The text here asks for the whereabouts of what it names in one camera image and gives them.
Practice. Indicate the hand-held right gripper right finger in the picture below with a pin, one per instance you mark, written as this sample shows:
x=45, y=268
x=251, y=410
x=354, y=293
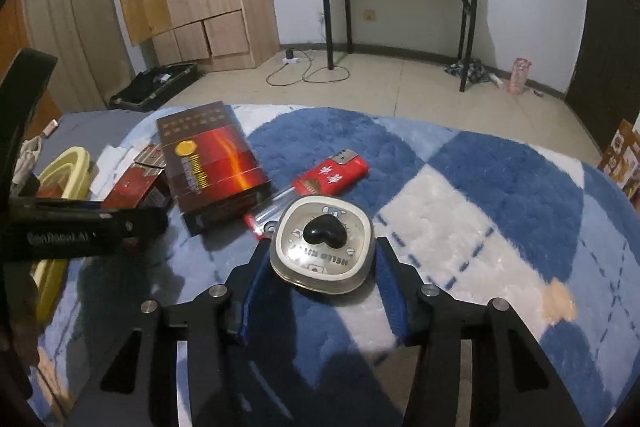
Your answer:
x=395, y=297

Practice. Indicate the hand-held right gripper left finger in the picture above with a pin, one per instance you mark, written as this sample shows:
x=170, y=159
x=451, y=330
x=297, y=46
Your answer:
x=248, y=307

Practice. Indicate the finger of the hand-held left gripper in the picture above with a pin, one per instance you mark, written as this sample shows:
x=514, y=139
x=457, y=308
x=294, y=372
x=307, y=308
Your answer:
x=142, y=227

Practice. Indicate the red silver cigarette carton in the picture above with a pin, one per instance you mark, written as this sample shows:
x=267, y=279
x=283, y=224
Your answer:
x=135, y=184

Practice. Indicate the round metal tin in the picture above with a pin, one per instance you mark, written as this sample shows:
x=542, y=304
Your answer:
x=310, y=262

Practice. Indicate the yellow plastic basin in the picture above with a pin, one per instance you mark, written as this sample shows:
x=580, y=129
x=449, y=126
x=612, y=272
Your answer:
x=75, y=162

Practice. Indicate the dark brown cigarette carton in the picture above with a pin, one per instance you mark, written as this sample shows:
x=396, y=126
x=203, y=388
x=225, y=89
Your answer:
x=210, y=167

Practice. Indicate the white paper sheet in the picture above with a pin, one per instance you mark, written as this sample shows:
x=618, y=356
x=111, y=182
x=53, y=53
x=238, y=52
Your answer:
x=107, y=172

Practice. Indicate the beige cloth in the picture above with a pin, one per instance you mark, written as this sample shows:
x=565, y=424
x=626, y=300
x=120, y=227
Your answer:
x=27, y=157

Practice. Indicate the small pink box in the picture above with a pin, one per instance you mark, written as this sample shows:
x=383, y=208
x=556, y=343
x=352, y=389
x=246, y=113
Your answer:
x=50, y=128

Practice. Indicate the blue plaid blanket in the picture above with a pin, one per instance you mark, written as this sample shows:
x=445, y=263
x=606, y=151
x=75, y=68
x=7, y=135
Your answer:
x=475, y=207

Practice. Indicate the red lighter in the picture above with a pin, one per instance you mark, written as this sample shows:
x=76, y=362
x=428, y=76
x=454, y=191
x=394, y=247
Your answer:
x=330, y=174

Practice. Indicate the black suitcase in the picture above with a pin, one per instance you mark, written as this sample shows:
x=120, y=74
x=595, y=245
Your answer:
x=150, y=87

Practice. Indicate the beige curtain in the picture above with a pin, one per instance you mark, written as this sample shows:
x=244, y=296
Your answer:
x=75, y=32

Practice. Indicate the white tube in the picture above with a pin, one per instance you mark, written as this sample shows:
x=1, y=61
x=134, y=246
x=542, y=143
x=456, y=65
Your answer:
x=496, y=81

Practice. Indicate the pile of clothes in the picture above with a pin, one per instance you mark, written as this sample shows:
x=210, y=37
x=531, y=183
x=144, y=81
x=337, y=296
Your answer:
x=477, y=72

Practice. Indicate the pink bottle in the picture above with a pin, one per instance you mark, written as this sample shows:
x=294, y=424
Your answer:
x=518, y=77

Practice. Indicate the printed cardboard box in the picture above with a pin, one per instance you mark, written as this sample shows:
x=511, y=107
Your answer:
x=622, y=157

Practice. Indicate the black folding table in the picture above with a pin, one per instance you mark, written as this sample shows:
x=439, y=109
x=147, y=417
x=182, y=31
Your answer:
x=327, y=17

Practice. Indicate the dark door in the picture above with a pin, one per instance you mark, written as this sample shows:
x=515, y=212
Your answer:
x=605, y=57

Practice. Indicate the yellowish wall socket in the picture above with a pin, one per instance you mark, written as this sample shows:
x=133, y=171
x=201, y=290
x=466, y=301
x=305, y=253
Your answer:
x=369, y=15

